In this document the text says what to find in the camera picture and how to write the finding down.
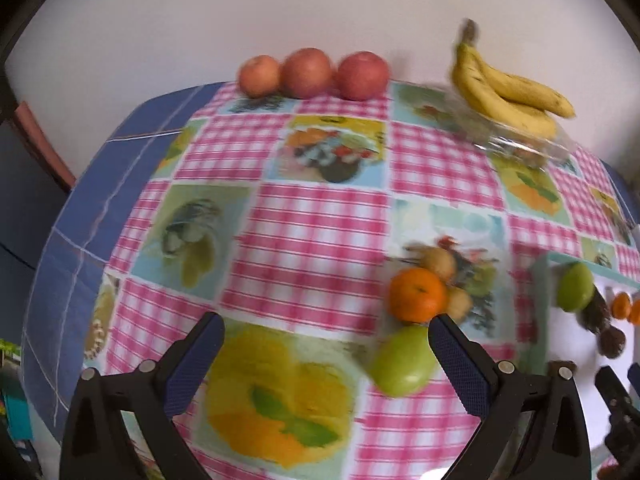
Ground pink checkered fruit-print tablecloth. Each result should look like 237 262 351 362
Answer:
20 80 640 480

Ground large round green fruit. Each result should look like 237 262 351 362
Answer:
368 325 439 398

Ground small pear-shaped green fruit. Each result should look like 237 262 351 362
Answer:
556 261 596 312

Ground clear plastic container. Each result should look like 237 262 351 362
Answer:
445 85 581 168

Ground dark brown fruits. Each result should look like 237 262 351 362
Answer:
580 285 613 335

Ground large red apple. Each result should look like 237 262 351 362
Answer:
336 51 391 102

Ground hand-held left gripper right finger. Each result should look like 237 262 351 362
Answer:
428 312 593 480

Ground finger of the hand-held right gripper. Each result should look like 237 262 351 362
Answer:
604 422 640 466
595 365 640 423

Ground medium red apple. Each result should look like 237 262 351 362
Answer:
279 47 335 100

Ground yellow banana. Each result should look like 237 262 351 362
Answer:
452 19 577 119
451 42 558 141

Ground white tray with teal rim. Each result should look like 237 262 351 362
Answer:
531 251 640 480

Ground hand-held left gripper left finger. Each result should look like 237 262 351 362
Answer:
59 311 226 480

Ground small dark avocado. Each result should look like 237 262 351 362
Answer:
598 327 627 359

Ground small red apple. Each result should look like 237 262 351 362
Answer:
237 55 282 99

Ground brown wooden furniture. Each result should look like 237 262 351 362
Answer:
12 100 77 194

